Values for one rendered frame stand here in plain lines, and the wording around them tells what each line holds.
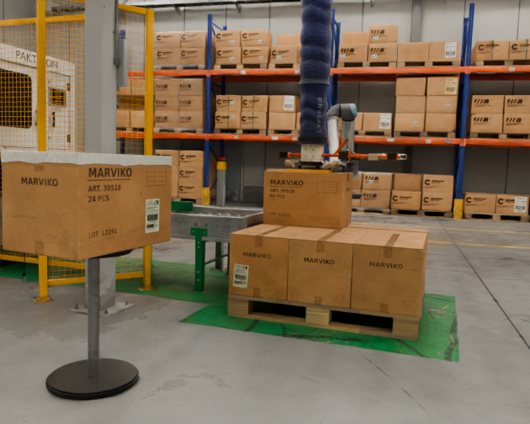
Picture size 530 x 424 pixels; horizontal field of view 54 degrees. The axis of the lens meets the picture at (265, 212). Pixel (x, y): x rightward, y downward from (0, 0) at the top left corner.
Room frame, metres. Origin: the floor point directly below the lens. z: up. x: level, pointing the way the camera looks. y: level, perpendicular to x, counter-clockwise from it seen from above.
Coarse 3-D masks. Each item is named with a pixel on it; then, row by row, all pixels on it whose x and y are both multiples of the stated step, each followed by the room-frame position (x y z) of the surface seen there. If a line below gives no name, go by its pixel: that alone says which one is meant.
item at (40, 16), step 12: (36, 0) 3.53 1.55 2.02; (72, 0) 3.64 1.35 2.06; (84, 0) 3.68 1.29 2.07; (36, 12) 3.53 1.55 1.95; (84, 12) 3.70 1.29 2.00; (132, 12) 3.88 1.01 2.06; (144, 12) 3.91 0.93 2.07; (36, 24) 3.54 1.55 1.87; (36, 36) 3.54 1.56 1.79; (48, 36) 3.57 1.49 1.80; (132, 60) 3.88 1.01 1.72; (48, 72) 3.57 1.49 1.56; (132, 72) 3.88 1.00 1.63; (144, 72) 3.94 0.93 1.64; (132, 84) 3.88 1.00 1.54; (132, 96) 3.88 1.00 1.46; (132, 108) 3.88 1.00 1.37; (48, 120) 3.57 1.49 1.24; (144, 132) 3.94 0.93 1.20; (144, 144) 3.95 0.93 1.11; (144, 252) 3.93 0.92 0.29; (120, 264) 3.84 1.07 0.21; (132, 264) 3.89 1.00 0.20; (144, 264) 3.93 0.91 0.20; (120, 276) 3.82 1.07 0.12; (132, 276) 3.87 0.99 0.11; (144, 276) 3.92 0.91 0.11; (144, 288) 3.93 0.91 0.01; (48, 300) 3.51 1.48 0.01
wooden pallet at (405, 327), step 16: (240, 304) 3.29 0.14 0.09; (288, 304) 3.19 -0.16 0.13; (304, 304) 3.16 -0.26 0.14; (272, 320) 3.22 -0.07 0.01; (288, 320) 3.20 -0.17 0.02; (304, 320) 3.21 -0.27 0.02; (320, 320) 3.12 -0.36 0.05; (400, 320) 2.97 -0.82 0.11; (416, 320) 2.94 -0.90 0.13; (384, 336) 2.99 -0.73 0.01; (400, 336) 2.96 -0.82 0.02; (416, 336) 2.94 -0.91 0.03
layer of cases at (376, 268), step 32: (256, 256) 3.26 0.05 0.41; (288, 256) 3.20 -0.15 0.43; (320, 256) 3.13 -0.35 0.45; (352, 256) 3.09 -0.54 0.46; (384, 256) 3.00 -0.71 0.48; (416, 256) 2.95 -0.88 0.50; (256, 288) 3.26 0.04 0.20; (288, 288) 3.19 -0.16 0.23; (320, 288) 3.13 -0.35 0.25; (352, 288) 3.06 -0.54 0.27; (384, 288) 3.00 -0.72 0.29; (416, 288) 2.94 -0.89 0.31
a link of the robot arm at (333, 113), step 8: (336, 104) 4.46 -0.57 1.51; (328, 112) 4.42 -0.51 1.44; (336, 112) 4.40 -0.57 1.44; (328, 120) 4.41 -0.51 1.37; (336, 120) 4.39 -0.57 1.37; (328, 128) 4.38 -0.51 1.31; (336, 128) 4.36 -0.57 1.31; (328, 136) 4.36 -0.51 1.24; (336, 136) 4.32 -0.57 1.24; (336, 144) 4.29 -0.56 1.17; (336, 160) 4.22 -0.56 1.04; (328, 168) 4.21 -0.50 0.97; (336, 168) 4.19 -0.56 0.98
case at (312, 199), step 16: (272, 176) 3.88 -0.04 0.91; (288, 176) 3.84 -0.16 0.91; (304, 176) 3.80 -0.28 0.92; (320, 176) 3.76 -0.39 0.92; (336, 176) 3.72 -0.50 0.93; (352, 176) 4.08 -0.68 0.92; (272, 192) 3.88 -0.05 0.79; (288, 192) 3.84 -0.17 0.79; (304, 192) 3.80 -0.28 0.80; (320, 192) 3.76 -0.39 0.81; (336, 192) 3.72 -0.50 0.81; (272, 208) 3.88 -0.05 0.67; (288, 208) 3.84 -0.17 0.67; (304, 208) 3.80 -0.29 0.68; (320, 208) 3.76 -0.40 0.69; (336, 208) 3.72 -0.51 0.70; (272, 224) 3.88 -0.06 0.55; (288, 224) 3.83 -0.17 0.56; (304, 224) 3.79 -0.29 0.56; (320, 224) 3.76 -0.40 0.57; (336, 224) 3.72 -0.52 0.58
